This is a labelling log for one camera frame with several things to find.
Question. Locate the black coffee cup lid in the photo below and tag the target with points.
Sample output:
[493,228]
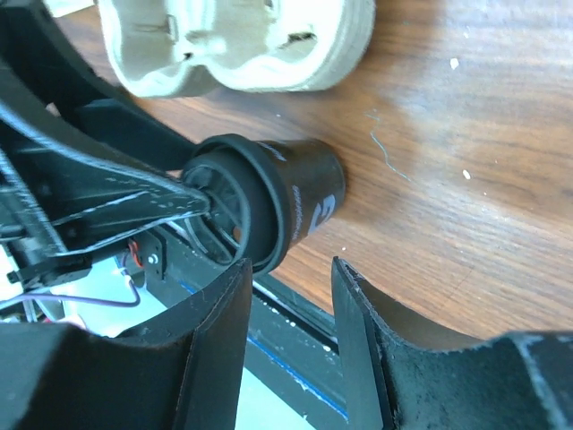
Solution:
[248,214]

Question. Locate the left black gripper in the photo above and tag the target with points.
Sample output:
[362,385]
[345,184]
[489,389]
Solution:
[62,192]

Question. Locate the cardboard two-cup carrier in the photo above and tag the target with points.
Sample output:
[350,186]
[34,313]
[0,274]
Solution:
[176,49]

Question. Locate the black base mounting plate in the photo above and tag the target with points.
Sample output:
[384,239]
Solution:
[291,343]

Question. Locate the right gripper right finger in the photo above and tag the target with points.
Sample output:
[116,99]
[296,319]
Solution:
[402,370]

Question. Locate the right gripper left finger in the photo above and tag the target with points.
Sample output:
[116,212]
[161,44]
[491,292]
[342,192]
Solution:
[181,369]

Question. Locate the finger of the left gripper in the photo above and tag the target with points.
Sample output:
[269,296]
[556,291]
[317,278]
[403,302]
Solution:
[45,61]

